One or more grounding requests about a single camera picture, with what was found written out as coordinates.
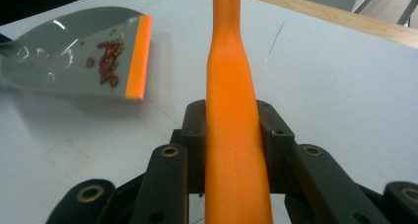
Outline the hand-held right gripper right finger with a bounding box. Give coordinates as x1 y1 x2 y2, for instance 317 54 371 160
255 99 296 194

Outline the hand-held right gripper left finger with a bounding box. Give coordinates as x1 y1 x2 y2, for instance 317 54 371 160
170 99 209 194

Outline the orange-handled brush with grey bristles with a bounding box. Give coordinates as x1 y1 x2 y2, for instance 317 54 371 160
204 0 274 224

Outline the pile of red beans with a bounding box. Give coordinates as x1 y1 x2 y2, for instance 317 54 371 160
85 28 126 88

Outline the grey dustpan with orange edge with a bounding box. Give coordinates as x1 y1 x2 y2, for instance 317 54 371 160
0 6 154 102

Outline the wooden table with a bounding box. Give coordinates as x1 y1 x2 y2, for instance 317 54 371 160
241 0 418 49

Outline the white desk frame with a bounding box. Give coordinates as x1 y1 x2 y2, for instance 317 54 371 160
350 0 418 30

